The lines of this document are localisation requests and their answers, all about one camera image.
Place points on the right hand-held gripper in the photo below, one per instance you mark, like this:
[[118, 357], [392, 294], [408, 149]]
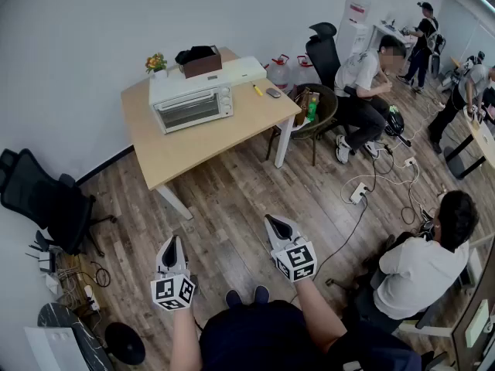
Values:
[[295, 261]]

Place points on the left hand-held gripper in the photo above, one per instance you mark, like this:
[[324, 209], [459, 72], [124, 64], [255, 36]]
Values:
[[172, 290]]

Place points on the person's right forearm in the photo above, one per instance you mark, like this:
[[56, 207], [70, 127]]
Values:
[[317, 315]]

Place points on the person's left forearm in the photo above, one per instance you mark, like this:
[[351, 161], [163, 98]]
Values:
[[185, 342]]

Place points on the white toaster oven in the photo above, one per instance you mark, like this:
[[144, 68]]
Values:
[[174, 87]]

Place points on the person's right shoe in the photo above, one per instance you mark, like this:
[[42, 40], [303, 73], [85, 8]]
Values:
[[261, 294]]

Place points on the person's shoe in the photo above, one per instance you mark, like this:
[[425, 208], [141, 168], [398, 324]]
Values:
[[233, 299], [261, 294]]

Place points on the person's left shoe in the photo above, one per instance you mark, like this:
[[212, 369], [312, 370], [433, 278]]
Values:
[[233, 299]]

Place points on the white power strip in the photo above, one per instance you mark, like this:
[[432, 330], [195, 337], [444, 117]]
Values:
[[410, 162], [91, 298], [359, 193]]

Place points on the black round stool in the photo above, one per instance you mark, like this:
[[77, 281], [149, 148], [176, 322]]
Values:
[[125, 344]]

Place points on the person's dark clothing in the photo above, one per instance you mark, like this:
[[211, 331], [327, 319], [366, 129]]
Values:
[[270, 338]]

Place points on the light wooden table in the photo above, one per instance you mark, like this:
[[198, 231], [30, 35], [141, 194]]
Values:
[[201, 149]]

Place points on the black marble round table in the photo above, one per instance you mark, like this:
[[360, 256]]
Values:
[[89, 342]]

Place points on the black router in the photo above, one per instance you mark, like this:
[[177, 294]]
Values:
[[45, 261]]

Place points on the green bottle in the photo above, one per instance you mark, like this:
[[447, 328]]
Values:
[[311, 110]]

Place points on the brown bag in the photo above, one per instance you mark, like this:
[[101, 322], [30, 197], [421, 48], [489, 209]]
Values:
[[301, 106]]

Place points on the black mesh office chair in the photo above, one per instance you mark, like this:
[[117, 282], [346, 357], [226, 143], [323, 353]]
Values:
[[50, 203], [323, 56]]

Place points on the dark wicker chair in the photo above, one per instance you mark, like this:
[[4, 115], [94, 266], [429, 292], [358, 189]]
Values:
[[328, 106]]

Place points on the grey computer mouse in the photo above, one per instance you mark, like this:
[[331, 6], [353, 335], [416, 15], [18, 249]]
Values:
[[273, 93]]

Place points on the yellow screwdriver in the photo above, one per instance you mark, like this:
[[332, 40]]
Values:
[[257, 90]]

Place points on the white board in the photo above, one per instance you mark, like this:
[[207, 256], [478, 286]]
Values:
[[54, 350]]

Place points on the black helmet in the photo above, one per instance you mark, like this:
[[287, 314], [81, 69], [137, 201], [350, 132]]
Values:
[[394, 124]]

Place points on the clear water jug red cap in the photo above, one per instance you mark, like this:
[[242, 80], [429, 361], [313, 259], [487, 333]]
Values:
[[279, 73], [303, 72]]

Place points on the white flat box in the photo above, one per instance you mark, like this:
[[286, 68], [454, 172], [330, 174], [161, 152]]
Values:
[[245, 70]]

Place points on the brown box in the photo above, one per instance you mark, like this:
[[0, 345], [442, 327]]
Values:
[[203, 68]]

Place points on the potted orange flowers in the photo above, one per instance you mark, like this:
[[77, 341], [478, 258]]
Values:
[[156, 63]]

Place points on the black bag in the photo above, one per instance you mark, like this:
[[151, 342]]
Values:
[[193, 54]]

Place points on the white water dispenser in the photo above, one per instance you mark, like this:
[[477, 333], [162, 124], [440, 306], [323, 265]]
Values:
[[354, 25]]

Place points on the round wooden table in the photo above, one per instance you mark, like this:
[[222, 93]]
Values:
[[485, 137]]

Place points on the white side table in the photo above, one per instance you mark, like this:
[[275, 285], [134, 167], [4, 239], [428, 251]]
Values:
[[390, 31]]

